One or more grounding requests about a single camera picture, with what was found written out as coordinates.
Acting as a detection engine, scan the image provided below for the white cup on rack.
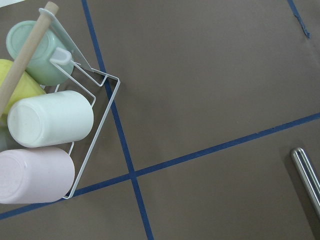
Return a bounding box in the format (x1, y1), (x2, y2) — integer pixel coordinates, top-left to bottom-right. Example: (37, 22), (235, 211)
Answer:
(7, 90), (94, 148)

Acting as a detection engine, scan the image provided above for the green cup on rack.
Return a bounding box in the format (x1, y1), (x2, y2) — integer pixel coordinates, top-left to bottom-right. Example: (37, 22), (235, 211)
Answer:
(6, 20), (68, 86)

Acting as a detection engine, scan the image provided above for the yellow cup on rack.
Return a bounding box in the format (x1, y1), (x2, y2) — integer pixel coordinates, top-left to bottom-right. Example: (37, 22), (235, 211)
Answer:
(0, 59), (46, 127)

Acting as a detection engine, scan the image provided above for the pink cup on rack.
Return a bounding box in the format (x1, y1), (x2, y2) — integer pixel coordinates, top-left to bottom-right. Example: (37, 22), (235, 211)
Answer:
(0, 147), (75, 204)

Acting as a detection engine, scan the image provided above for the steel muddler black tip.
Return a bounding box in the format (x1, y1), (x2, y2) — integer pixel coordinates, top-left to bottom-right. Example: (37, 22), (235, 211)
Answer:
(290, 147), (320, 218)

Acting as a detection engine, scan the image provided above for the white wire cup rack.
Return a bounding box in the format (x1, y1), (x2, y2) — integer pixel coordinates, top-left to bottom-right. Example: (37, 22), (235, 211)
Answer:
(39, 7), (121, 200)

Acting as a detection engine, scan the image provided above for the wooden rack handle rod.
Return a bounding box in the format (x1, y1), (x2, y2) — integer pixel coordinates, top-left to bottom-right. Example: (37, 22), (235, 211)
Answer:
(0, 1), (59, 114)

